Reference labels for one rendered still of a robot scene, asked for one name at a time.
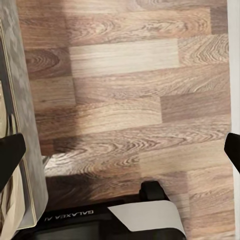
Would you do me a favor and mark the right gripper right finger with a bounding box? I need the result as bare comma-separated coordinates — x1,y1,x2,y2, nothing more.
224,133,240,173

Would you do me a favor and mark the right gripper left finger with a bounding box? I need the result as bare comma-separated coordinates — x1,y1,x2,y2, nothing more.
0,133,26,193

